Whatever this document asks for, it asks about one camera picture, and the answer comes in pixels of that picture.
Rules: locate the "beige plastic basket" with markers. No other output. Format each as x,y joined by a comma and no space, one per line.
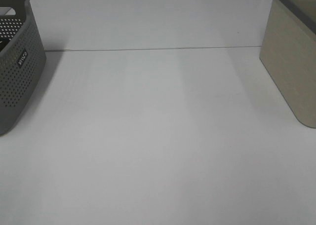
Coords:
288,53

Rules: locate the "grey perforated plastic basket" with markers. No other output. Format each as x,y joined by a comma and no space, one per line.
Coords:
22,60

